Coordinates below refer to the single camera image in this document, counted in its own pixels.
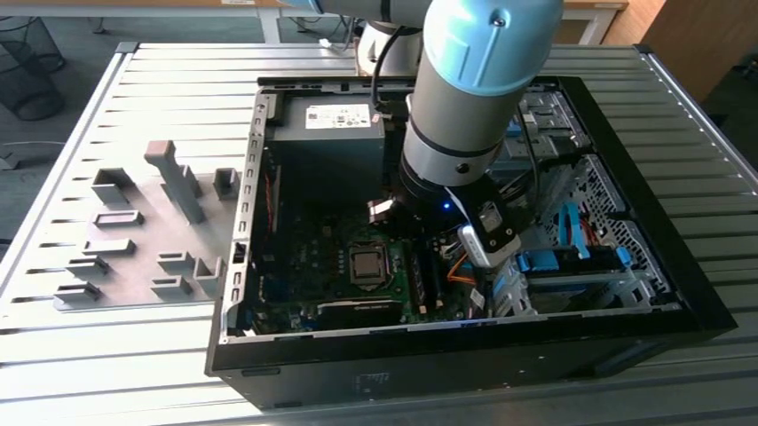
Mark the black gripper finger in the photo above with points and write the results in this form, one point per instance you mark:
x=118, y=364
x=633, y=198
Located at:
x=383, y=213

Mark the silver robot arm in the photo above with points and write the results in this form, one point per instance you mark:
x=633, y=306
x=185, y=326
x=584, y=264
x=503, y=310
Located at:
x=462, y=111

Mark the silver CPU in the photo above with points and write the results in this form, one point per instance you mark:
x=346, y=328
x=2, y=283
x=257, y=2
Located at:
x=369, y=262

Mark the green motherboard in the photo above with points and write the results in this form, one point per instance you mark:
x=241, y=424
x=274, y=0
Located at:
x=309, y=248

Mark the black graphics card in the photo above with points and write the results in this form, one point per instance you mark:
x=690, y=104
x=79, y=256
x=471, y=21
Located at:
x=355, y=310

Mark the blue disk carrier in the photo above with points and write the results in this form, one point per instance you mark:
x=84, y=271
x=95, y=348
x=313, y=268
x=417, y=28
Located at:
x=542, y=262

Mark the blue plastic drive latch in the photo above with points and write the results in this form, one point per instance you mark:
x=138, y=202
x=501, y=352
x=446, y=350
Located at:
x=514, y=128

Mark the grey metal drive cage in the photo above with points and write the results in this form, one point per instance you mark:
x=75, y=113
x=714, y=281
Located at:
x=550, y=115

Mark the grey metal disk bay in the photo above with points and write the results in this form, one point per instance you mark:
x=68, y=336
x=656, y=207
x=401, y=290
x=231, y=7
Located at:
x=593, y=281

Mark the black PC case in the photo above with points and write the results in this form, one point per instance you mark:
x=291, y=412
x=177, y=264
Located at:
x=414, y=368

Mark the grey plastic parts rack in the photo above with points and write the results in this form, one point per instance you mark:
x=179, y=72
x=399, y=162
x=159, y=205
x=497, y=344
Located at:
x=148, y=231

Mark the brown wooden cabinet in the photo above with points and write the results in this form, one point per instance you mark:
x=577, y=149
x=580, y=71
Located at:
x=698, y=40

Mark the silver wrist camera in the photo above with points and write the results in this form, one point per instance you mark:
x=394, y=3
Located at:
x=474, y=246

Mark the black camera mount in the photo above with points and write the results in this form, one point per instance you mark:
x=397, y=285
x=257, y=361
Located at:
x=494, y=237

